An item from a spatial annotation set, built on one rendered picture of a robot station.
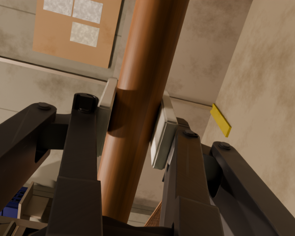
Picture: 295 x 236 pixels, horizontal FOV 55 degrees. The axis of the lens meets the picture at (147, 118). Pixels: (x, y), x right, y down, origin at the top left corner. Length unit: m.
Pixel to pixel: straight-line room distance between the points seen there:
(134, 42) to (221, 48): 3.31
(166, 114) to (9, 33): 3.50
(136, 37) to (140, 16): 0.01
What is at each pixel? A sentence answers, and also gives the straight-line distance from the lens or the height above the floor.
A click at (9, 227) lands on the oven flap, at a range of 2.28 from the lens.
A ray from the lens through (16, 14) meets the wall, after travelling 3.57.
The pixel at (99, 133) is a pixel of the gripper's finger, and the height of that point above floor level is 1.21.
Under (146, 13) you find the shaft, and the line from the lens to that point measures 0.17.
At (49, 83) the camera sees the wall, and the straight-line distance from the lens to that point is 3.61.
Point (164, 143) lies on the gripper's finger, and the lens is 0.16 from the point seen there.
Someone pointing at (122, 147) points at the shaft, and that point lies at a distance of 0.18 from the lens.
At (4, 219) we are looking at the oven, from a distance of 2.40.
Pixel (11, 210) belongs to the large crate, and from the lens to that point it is 3.86.
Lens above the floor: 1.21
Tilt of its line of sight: 7 degrees down
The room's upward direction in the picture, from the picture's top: 77 degrees counter-clockwise
